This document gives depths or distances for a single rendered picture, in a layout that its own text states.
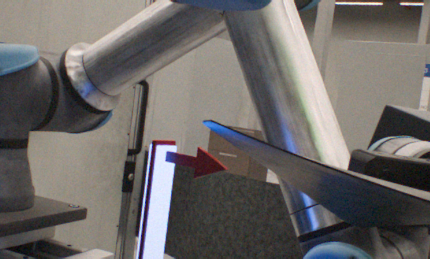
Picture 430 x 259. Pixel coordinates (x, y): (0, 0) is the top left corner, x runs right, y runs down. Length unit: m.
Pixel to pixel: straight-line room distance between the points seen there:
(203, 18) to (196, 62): 9.25
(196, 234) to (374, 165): 1.98
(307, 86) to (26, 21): 1.65
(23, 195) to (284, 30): 0.46
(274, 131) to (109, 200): 1.96
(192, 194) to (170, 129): 7.79
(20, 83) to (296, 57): 0.43
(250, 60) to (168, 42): 0.26
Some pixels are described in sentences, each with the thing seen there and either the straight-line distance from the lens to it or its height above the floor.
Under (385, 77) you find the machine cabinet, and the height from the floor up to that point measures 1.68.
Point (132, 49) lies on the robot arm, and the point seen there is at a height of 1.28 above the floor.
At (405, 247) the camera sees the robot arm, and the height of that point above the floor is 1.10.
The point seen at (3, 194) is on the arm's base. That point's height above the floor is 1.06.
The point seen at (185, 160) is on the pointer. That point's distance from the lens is 0.46.
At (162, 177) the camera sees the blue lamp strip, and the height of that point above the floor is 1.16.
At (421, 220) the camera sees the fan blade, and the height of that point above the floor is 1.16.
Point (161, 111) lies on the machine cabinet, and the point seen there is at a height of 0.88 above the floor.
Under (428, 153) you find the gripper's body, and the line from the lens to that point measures 0.60.
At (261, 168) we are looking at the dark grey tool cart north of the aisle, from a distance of 7.33.
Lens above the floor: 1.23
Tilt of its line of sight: 3 degrees down
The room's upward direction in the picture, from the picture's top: 7 degrees clockwise
